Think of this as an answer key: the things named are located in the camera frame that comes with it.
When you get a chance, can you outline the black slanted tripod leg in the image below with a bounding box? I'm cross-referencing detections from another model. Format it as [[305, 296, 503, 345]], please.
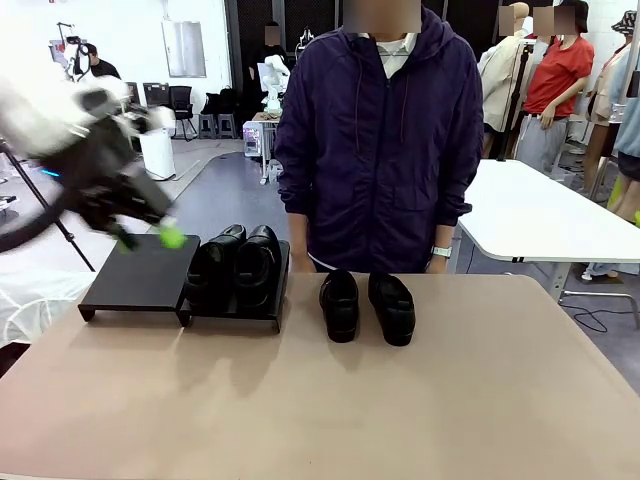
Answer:
[[0, 141, 97, 274]]

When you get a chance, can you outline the black bag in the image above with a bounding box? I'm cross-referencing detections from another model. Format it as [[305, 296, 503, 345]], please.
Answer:
[[201, 87, 244, 118]]

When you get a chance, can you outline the white air purifier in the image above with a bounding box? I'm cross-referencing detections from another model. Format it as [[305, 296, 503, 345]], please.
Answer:
[[138, 127, 178, 182]]

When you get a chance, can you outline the black metal shoe stand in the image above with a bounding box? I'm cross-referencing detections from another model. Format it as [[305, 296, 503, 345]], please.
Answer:
[[178, 239, 293, 334], [77, 233, 203, 328]]

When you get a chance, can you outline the person's right hand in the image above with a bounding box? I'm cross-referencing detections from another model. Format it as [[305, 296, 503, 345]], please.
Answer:
[[291, 247, 318, 275]]

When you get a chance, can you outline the mannequin with bucket hat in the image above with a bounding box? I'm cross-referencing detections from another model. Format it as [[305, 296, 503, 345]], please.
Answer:
[[582, 9, 640, 221]]

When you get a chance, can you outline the wooden side table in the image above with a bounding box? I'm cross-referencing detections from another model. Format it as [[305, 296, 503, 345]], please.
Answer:
[[251, 111, 283, 187]]

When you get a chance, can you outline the lit computer case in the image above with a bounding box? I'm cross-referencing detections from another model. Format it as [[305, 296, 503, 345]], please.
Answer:
[[242, 121, 276, 160]]

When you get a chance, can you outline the figure in red t-shirt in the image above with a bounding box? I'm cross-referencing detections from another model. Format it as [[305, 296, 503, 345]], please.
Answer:
[[517, 0, 596, 175]]

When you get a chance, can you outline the black floor cable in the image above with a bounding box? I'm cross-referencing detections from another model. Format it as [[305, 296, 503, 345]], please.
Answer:
[[568, 304, 610, 335]]

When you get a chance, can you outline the grey wall panel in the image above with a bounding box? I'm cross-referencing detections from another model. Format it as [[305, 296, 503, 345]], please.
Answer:
[[161, 20, 208, 79]]

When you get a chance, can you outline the white plastic cover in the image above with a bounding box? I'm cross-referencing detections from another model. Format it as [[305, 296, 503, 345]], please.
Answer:
[[0, 269, 87, 349]]

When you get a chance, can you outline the standing person in black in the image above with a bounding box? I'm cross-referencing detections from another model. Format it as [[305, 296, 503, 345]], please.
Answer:
[[243, 20, 290, 109]]

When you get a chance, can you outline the seated person in black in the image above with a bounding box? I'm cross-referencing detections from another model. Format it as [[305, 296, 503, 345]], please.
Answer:
[[83, 43, 123, 82]]

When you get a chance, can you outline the person's right forearm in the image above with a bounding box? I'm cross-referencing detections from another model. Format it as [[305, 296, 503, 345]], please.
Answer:
[[280, 189, 316, 254]]

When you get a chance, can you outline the mannequin in beige jacket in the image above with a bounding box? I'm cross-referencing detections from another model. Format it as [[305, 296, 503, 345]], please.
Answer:
[[477, 2, 532, 161]]

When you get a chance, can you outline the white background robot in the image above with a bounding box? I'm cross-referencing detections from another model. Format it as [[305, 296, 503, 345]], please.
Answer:
[[261, 53, 293, 113]]

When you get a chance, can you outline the person in purple jacket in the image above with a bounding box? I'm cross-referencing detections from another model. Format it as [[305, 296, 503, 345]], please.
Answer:
[[273, 0, 486, 275]]

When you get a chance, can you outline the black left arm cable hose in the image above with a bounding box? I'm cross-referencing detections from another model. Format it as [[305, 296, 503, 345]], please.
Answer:
[[0, 188, 67, 255]]

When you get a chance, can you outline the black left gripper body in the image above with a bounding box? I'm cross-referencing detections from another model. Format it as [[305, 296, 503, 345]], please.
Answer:
[[53, 112, 175, 232]]

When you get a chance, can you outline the white table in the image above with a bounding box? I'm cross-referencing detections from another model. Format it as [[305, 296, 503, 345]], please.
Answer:
[[456, 158, 640, 307]]

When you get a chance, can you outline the black leather loafer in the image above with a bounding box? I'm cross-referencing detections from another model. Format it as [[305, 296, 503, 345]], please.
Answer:
[[318, 268, 361, 345], [367, 272, 418, 348]]

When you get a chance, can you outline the black tripod pole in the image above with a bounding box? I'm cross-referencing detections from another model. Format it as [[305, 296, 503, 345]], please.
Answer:
[[497, 42, 535, 164]]

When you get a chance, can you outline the person's left forearm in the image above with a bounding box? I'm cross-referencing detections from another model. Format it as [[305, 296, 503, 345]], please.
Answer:
[[429, 189, 474, 249]]

